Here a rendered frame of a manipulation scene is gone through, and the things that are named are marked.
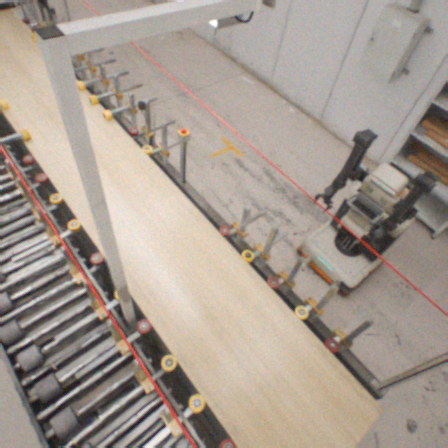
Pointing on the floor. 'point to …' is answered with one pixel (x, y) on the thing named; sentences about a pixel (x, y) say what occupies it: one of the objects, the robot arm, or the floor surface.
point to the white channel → (53, 43)
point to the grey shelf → (428, 210)
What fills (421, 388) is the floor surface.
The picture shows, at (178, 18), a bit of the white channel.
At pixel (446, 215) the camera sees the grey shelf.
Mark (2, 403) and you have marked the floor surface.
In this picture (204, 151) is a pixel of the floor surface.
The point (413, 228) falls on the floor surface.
